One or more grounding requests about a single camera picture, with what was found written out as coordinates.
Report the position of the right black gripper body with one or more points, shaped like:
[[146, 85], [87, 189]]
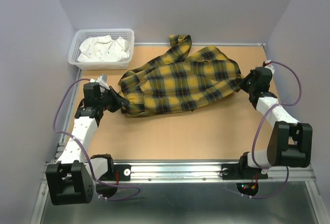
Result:
[[251, 85]]

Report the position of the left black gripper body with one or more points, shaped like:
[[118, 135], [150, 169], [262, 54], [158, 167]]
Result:
[[106, 100]]

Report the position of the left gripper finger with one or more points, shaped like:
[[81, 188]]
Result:
[[116, 98], [117, 105]]

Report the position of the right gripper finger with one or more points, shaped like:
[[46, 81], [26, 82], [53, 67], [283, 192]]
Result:
[[247, 79], [243, 86]]

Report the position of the yellow plaid long sleeve shirt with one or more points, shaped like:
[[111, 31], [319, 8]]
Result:
[[178, 81]]

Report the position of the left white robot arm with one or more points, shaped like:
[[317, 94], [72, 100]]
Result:
[[71, 179]]

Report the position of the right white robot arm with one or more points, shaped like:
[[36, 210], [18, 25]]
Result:
[[290, 142]]

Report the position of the white long sleeve shirt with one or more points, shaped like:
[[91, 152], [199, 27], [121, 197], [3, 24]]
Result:
[[104, 49]]

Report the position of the white perforated plastic basket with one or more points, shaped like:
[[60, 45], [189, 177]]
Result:
[[82, 35]]

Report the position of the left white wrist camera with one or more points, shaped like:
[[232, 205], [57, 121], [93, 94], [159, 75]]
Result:
[[102, 80]]

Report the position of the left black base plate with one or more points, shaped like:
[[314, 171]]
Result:
[[119, 172]]

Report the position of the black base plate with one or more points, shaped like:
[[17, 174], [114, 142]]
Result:
[[237, 172], [119, 172]]

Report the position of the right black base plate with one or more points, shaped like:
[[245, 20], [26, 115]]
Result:
[[237, 172]]

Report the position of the aluminium mounting rail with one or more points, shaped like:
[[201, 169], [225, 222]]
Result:
[[185, 171]]

